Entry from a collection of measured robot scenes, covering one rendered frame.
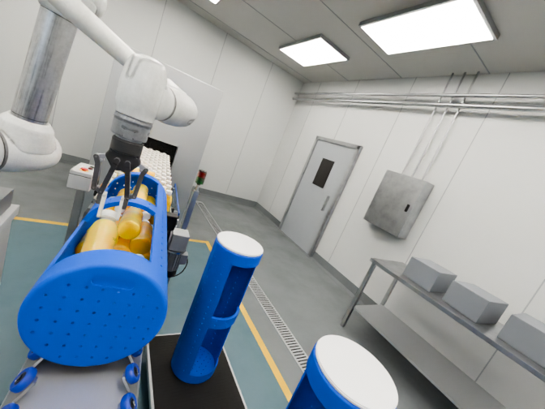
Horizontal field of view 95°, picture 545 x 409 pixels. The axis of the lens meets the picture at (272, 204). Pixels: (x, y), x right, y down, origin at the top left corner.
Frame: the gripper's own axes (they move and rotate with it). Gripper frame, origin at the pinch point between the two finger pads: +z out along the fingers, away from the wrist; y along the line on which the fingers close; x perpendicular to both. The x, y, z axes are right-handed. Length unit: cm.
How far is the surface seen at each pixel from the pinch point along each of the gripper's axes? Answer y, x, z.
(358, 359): 85, -33, 23
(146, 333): 16.1, -24.1, 21.4
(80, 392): 5.7, -28.3, 33.8
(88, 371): 6.1, -23.1, 33.8
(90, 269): 1.2, -24.0, 4.7
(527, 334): 275, -21, 23
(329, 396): 67, -41, 27
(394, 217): 308, 148, -8
